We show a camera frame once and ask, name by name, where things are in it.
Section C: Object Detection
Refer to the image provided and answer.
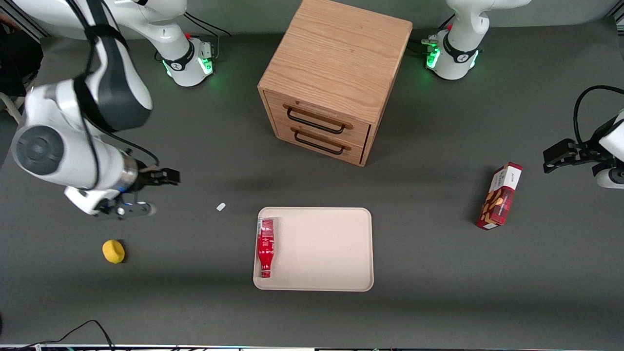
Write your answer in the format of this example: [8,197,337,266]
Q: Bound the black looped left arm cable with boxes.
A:
[573,85,624,147]

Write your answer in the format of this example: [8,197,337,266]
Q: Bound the black right base cable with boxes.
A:
[184,9,234,60]

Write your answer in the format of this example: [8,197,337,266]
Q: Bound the black cable at table edge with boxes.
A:
[0,319,116,351]

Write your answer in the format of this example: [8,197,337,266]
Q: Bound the red snack box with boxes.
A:
[476,162,523,231]

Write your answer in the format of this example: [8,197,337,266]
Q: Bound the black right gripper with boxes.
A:
[129,164,181,194]

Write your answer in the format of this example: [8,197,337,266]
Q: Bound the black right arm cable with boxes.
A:
[66,0,161,191]

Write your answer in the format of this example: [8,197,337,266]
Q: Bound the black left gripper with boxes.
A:
[543,128,611,174]

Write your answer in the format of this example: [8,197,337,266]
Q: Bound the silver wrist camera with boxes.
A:
[593,163,624,190]
[95,201,158,220]

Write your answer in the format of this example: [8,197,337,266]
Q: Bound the beige plastic tray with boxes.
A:
[253,207,374,292]

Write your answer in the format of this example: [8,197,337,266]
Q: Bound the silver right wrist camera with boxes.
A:
[95,201,158,220]

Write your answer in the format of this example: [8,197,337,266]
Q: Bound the black left base cables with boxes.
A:
[409,14,456,55]

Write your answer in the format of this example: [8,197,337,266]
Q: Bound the wooden drawer cabinet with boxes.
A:
[257,0,413,168]

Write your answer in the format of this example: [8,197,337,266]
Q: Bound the black wire drawer handle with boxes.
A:
[286,107,346,135]
[293,130,345,156]

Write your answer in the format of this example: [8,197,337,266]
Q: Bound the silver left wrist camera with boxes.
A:
[593,163,624,190]

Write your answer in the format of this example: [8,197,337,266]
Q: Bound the yellow round sponge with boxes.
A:
[102,239,126,264]

